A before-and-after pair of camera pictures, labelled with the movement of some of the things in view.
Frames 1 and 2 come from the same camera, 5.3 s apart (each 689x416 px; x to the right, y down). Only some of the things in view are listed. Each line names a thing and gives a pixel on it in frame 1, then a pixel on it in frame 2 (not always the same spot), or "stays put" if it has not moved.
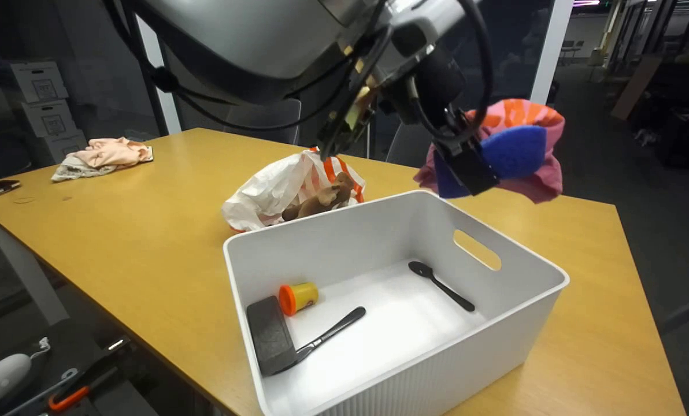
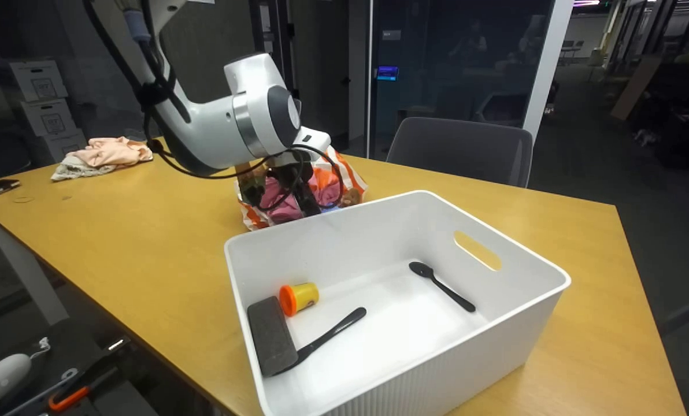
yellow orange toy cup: (297, 297) stays put
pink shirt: (535, 186) → (281, 204)
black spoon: (424, 270) stays put
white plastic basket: (369, 308) stays put
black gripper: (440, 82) → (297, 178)
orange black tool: (77, 394) stays put
